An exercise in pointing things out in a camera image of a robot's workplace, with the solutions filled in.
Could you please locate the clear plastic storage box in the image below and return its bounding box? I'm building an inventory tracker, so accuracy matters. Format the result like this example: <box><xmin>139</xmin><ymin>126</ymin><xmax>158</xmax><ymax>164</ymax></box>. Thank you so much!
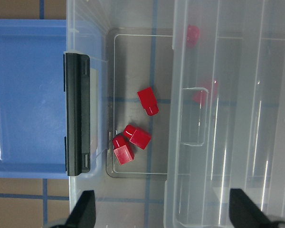
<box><xmin>66</xmin><ymin>0</ymin><xmax>176</xmax><ymax>228</ymax></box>

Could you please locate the black box latch handle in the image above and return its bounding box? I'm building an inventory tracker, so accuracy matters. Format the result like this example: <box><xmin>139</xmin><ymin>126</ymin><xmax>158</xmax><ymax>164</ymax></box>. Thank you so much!
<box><xmin>64</xmin><ymin>52</ymin><xmax>90</xmax><ymax>177</ymax></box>

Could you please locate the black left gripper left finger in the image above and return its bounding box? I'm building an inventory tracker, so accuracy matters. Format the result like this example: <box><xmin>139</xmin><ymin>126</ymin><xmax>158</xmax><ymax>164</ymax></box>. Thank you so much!
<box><xmin>46</xmin><ymin>190</ymin><xmax>96</xmax><ymax>228</ymax></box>

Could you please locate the red block from tray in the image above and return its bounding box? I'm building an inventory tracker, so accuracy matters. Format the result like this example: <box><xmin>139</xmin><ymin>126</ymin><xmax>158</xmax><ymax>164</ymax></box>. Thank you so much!
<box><xmin>137</xmin><ymin>87</ymin><xmax>159</xmax><ymax>116</ymax></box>

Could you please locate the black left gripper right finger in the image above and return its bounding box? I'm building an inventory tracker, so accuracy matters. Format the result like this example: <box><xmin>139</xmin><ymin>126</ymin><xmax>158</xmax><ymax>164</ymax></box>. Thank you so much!
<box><xmin>228</xmin><ymin>188</ymin><xmax>285</xmax><ymax>228</ymax></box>

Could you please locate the clear plastic box lid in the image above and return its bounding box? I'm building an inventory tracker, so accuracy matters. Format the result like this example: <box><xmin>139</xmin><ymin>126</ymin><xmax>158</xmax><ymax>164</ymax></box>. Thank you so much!
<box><xmin>163</xmin><ymin>0</ymin><xmax>285</xmax><ymax>228</ymax></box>

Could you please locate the red block in box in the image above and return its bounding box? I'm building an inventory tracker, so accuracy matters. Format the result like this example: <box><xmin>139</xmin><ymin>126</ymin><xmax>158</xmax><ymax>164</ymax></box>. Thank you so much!
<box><xmin>186</xmin><ymin>25</ymin><xmax>200</xmax><ymax>48</ymax></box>
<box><xmin>112</xmin><ymin>135</ymin><xmax>134</xmax><ymax>165</ymax></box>
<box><xmin>192</xmin><ymin>79</ymin><xmax>218</xmax><ymax>106</ymax></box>
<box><xmin>123</xmin><ymin>124</ymin><xmax>152</xmax><ymax>150</ymax></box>

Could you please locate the blue plastic tray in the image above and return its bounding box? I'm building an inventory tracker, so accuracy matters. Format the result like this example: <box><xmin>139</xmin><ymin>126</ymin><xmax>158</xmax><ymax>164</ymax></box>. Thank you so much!
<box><xmin>0</xmin><ymin>19</ymin><xmax>101</xmax><ymax>179</ymax></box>

